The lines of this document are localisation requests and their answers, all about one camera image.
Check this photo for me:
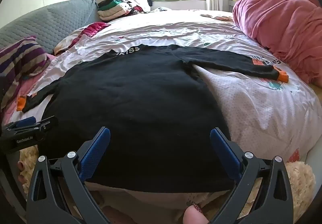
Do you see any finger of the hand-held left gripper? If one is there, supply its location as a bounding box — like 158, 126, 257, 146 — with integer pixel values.
33, 116, 59, 140
2, 116, 37, 132

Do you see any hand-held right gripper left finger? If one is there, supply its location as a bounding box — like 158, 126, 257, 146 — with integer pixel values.
26, 126, 111, 224

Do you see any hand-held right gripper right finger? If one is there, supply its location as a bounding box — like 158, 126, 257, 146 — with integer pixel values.
210, 127, 294, 224

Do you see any black sweater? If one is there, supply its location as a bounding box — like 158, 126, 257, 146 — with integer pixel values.
22, 44, 288, 193

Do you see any pile of folded clothes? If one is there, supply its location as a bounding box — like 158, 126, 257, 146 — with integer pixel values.
97, 0, 151, 23

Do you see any person's left hand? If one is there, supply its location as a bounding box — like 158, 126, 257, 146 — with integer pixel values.
16, 160, 28, 184

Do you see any person's right hand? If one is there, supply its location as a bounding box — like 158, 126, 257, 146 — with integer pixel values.
182, 202, 209, 224

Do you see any printed pale pink quilt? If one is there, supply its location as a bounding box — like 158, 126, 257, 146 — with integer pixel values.
5, 9, 322, 204

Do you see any purple striped pillow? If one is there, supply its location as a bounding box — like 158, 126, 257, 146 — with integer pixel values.
0, 36, 51, 111

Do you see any grey quilted headboard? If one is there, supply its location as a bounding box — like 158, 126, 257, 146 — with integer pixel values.
0, 0, 101, 55

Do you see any red floral blanket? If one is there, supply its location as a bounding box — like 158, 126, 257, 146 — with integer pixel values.
54, 22, 111, 56

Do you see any rolled pink duvet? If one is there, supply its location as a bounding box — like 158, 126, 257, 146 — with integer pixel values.
232, 0, 322, 84

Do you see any green window sill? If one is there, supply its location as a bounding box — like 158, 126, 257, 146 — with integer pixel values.
151, 0, 207, 3

